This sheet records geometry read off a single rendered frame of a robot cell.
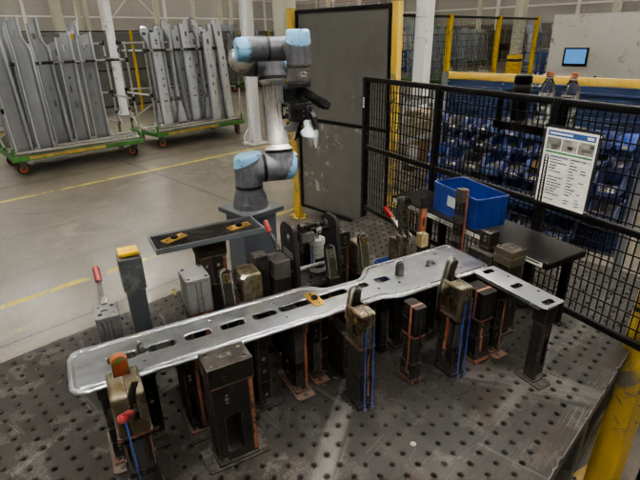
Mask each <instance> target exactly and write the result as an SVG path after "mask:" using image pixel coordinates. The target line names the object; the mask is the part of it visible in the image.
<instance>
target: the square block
mask: <svg viewBox="0 0 640 480"><path fill-rule="evenodd" d="M526 251H527V249H525V248H523V247H520V246H518V245H516V244H513V243H512V242H508V243H505V244H502V245H499V246H496V249H495V253H494V258H493V260H494V266H495V267H497V268H499V269H501V270H504V271H506V272H508V273H510V274H512V275H514V276H516V277H518V278H520V279H521V275H522V270H523V265H524V264H525V259H526ZM516 303H517V299H516V298H515V297H513V296H511V295H509V298H508V299H507V302H506V307H505V313H504V319H503V325H502V331H501V337H504V336H506V335H508V334H511V333H513V330H512V329H511V328H510V327H512V325H513V319H514V314H515V307H516ZM501 337H500V338H501Z"/></svg>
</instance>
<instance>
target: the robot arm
mask: <svg viewBox="0 0 640 480"><path fill-rule="evenodd" d="M228 62H229V66H230V68H231V69H232V70H233V71H234V72H236V73H238V74H241V75H244V76H248V77H258V80H259V82H260V83H261V84H262V85H263V91H264V101H265V112H266V123H267V134H268V146H267V147H266V148H265V154H261V152H260V151H259V150H249V151H245V152H241V153H239V154H237V155H235V156H234V158H233V168H234V179H235V189H236V191H235V194H234V199H233V208H234V209H235V210H238V211H245V212H250V211H259V210H263V209H265V208H267V207H268V205H269V201H268V198H267V195H266V194H265V192H264V189H263V182H269V181H279V180H288V179H292V178H294V176H295V175H296V172H297V154H296V152H295V151H292V147H291V146H290V145H289V139H288V131H292V132H293V140H294V141H295V140H296V139H297V138H298V137H299V136H300V134H301V136H303V137H307V138H311V139H313V144H314V147H315V148H316V149H317V146H318V124H317V118H316V114H315V112H314V110H313V105H312V104H314V105H316V106H317V107H318V108H319V109H321V110H328V109H329V108H330V104H331V102H329V100H328V99H326V98H323V97H321V96H319V95H318V94H316V93H314V92H313V91H311V90H309V89H306V87H310V80H311V74H310V31H309V30H308V29H288V30H286V36H248V37H247V36H242V37H235V38H234V40H233V49H232V50H231V51H230V53H229V56H228ZM287 76H288V81H289V83H288V84H285V82H286V81H287ZM311 103H312V104H311ZM286 112H287V113H286ZM287 118H288V120H289V121H290V124H288V125H287ZM304 120H305V121H304ZM303 123H304V128H303V129H302V130H301V127H302V125H303Z"/></svg>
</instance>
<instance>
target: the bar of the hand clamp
mask: <svg viewBox="0 0 640 480"><path fill-rule="evenodd" d="M410 204H411V200H410V199H409V198H408V197H407V196H401V197H397V218H398V234H400V235H401V236H402V242H401V243H404V234H403V231H404V233H405V234H406V235H407V238H406V239H405V241H408V242H409V240H410V230H409V205H410Z"/></svg>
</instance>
